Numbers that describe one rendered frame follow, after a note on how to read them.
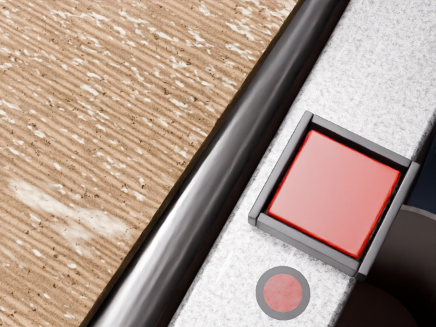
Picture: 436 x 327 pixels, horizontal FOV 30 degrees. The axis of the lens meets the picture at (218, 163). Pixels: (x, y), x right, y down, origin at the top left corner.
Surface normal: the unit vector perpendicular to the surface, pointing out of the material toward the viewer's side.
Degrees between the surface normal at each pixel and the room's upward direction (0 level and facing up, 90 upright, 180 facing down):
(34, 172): 0
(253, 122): 41
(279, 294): 0
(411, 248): 87
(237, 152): 50
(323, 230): 0
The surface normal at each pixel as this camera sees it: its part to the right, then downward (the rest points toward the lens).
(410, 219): -0.33, 0.87
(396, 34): -0.03, -0.34
